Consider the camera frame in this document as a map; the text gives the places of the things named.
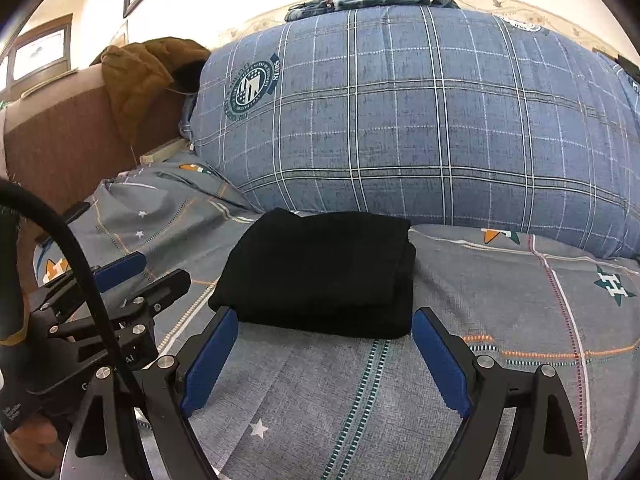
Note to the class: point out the black pants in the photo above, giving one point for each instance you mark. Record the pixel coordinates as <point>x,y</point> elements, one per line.
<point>320,270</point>

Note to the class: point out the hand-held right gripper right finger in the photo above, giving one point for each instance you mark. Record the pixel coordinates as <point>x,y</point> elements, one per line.
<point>442,360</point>

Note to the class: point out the grey printed bed sheet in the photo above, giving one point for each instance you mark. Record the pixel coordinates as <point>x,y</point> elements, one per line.
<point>310,400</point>

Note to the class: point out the wooden framed window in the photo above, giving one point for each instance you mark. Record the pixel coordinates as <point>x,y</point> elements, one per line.
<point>40,55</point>

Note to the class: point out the beige flat box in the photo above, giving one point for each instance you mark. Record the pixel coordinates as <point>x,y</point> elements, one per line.
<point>162,151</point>

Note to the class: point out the brown headboard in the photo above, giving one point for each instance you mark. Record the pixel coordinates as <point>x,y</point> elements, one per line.
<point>65,145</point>

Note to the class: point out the dark green garment on pillow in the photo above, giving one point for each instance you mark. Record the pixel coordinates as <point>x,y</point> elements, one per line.
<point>380,1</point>

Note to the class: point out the person's left hand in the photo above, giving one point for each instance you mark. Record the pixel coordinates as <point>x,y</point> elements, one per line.
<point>35,445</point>

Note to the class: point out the blue plaid pillow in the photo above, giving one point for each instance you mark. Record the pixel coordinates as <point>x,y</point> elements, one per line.
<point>400,120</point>

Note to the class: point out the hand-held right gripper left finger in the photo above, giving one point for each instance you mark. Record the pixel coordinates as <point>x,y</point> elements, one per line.
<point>210,360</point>

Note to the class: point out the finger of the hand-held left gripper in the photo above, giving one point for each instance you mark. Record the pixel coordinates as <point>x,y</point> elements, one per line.
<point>165,287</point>
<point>120,267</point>

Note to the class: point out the brown jacket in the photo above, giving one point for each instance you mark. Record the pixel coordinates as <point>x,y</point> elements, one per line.
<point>145,75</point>

